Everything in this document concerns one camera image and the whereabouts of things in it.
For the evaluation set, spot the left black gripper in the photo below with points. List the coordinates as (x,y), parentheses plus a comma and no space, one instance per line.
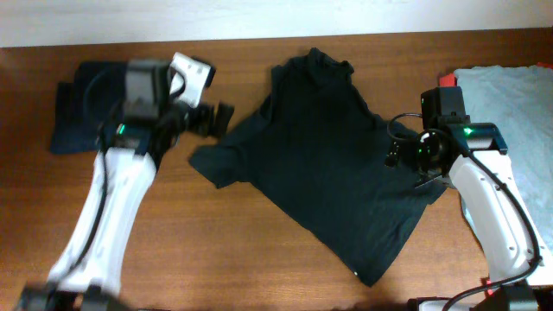
(202,126)

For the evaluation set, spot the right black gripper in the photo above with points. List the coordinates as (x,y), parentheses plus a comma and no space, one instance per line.
(407,152)

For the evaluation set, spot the dark green t-shirt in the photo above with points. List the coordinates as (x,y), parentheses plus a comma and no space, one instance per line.
(316,151)

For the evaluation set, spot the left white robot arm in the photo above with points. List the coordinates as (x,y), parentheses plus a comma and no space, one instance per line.
(162,99)

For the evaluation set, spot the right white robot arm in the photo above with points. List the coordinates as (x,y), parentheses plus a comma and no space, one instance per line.
(473,159)

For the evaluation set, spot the red garment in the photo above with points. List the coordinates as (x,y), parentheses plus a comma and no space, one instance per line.
(450,80)

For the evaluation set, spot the light blue t-shirt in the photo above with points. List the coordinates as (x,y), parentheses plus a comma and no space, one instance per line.
(519,101)

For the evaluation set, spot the folded navy blue garment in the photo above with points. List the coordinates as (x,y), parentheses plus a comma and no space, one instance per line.
(82,105)

